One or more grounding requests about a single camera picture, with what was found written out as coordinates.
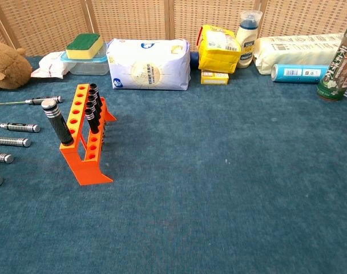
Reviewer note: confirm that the light blue tube can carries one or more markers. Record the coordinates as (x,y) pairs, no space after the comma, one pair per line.
(299,72)

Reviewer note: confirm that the white flour bag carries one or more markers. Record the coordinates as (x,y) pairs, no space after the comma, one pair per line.
(147,68)

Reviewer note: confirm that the clear container blue lid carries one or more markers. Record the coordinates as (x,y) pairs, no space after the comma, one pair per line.
(88,67)

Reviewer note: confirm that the thin green shaft screwdriver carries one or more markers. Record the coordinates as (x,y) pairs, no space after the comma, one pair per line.
(36,100)

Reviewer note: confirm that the brown plush toy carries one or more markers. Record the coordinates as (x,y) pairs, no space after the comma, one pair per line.
(8,68)

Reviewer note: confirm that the black silver precision screwdriver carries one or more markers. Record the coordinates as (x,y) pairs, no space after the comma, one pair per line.
(19,127)

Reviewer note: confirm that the silver black labelled screwdriver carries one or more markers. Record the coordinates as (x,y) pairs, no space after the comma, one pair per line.
(2,157)

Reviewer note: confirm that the mayonnaise squeeze bottle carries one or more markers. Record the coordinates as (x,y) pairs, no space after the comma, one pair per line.
(246,42)

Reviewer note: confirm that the white pink wet wipes pack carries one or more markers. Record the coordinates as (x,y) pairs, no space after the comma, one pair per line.
(50,67)

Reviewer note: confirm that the orange screwdriver rack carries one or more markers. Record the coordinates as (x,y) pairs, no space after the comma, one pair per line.
(88,171)

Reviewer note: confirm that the small yellow box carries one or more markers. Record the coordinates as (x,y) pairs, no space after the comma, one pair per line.
(214,77)

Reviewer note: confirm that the yellow snack bag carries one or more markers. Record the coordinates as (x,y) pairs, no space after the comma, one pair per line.
(216,57)

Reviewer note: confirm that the wicker folding screen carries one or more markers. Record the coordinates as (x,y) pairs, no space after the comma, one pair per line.
(133,17)

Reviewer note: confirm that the long white paper package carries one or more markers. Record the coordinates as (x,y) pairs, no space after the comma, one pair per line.
(290,48)

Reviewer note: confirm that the green tea bottle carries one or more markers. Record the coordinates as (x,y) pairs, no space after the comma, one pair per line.
(336,71)

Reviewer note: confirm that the blue table cloth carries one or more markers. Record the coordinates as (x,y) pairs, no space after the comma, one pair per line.
(190,199)

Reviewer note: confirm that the yellow green sponge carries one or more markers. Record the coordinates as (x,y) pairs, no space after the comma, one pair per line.
(82,52)

